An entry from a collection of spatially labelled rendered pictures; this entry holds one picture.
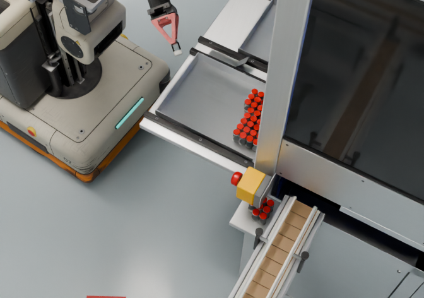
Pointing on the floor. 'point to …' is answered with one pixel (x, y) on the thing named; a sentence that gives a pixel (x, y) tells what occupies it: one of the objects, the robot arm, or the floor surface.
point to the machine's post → (280, 80)
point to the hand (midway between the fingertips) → (172, 41)
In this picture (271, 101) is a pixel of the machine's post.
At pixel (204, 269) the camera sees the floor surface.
